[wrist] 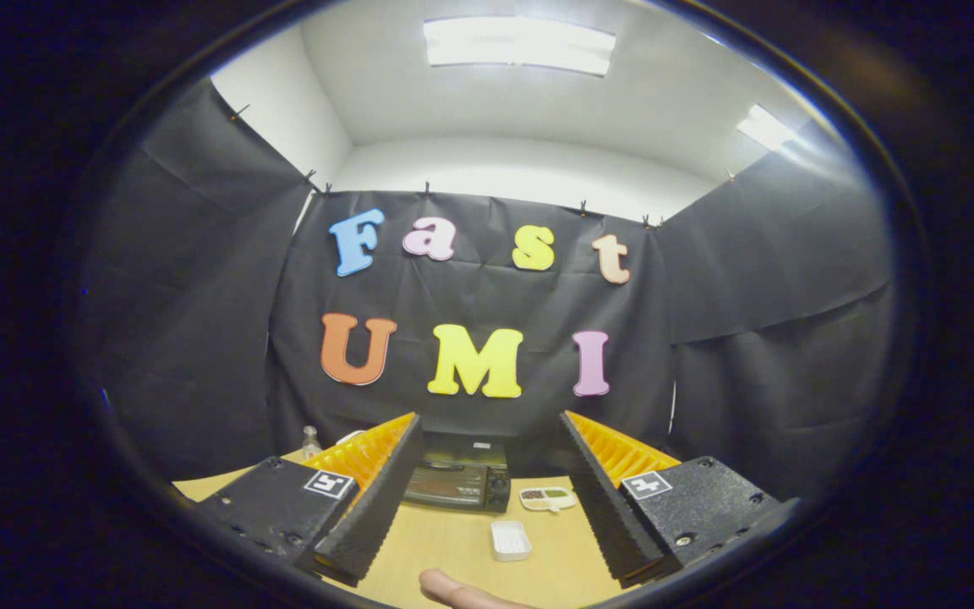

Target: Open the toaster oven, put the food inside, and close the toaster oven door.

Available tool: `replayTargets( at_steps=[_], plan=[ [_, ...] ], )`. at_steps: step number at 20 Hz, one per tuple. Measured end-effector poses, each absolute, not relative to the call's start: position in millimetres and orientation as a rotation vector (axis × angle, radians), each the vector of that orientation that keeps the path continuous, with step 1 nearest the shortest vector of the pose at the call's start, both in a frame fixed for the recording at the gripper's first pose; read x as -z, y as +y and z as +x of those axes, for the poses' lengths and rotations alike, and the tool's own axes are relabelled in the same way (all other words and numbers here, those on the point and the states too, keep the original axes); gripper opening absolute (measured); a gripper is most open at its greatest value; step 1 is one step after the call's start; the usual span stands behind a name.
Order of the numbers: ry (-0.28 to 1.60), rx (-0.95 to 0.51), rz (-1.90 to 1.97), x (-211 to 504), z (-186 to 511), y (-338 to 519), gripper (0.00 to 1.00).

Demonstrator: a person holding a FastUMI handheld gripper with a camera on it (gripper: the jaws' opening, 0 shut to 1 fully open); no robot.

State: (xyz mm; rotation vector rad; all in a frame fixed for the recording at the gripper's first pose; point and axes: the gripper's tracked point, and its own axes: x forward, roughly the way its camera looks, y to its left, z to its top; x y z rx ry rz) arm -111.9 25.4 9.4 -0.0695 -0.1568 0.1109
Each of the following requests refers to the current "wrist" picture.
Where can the small clear glass bottle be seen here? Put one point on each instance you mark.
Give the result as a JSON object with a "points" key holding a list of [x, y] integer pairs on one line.
{"points": [[311, 447]]}

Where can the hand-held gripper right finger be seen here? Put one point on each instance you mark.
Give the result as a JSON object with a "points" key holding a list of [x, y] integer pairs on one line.
{"points": [[605, 507]]}

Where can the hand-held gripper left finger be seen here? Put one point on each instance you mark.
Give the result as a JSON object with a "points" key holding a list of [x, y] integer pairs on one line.
{"points": [[373, 507]]}

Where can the large ceiling light panel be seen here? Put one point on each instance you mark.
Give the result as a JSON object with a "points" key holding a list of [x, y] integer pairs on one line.
{"points": [[521, 46]]}

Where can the small white plastic tray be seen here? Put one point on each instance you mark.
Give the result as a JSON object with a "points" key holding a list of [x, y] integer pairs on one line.
{"points": [[511, 541]]}

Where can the black backdrop cloth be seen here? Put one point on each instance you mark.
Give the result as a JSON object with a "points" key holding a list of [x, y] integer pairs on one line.
{"points": [[487, 296]]}

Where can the white bread toaster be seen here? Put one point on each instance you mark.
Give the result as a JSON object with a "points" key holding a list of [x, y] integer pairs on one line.
{"points": [[350, 437]]}

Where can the white divided dish with grains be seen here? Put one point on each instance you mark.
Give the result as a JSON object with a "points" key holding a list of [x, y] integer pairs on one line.
{"points": [[548, 499]]}

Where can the black toaster oven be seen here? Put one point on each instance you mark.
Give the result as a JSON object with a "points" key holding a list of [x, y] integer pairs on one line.
{"points": [[453, 486]]}

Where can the small ceiling light panel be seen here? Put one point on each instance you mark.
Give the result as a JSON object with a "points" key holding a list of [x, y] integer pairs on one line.
{"points": [[764, 127]]}

